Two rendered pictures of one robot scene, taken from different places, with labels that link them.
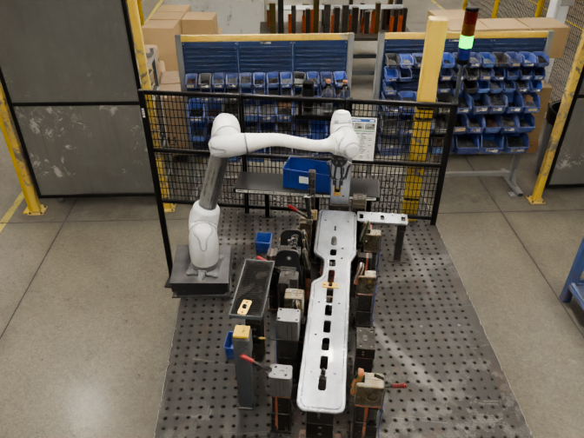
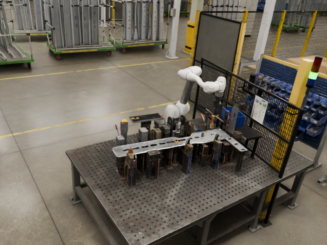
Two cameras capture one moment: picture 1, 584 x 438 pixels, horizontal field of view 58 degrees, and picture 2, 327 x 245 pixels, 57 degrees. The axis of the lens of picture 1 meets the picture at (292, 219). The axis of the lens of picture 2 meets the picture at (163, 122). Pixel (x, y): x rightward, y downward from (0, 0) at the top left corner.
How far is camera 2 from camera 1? 247 cm
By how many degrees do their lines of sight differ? 48
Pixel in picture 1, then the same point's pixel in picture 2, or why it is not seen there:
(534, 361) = not seen: outside the picture
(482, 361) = (198, 210)
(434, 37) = (300, 68)
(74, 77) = (214, 56)
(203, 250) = (166, 113)
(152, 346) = not seen: hidden behind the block
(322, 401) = (118, 151)
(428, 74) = (295, 88)
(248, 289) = (144, 117)
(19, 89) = (198, 55)
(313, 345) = (141, 144)
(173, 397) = (113, 141)
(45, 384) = not seen: hidden behind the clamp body
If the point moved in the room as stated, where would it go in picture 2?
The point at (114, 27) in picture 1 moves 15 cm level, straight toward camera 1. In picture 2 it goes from (233, 41) to (228, 42)
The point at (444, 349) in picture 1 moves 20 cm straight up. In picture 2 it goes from (193, 197) to (196, 181)
